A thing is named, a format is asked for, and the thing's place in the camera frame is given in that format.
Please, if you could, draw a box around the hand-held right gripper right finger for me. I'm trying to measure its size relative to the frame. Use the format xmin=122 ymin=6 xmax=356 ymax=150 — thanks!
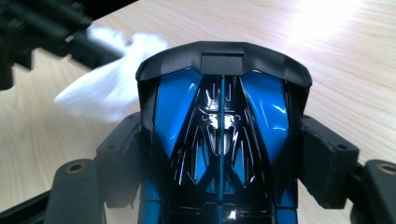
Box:
xmin=298 ymin=114 xmax=361 ymax=210

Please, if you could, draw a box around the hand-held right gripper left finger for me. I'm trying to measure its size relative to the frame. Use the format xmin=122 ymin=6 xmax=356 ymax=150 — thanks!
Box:
xmin=95 ymin=111 xmax=151 ymax=209

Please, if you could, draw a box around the white wet wipe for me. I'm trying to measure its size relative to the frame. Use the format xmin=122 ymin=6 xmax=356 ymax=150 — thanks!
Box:
xmin=52 ymin=24 xmax=171 ymax=124

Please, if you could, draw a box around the blue toy car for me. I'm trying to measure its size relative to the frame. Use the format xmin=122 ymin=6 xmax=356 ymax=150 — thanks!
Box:
xmin=134 ymin=40 xmax=314 ymax=224

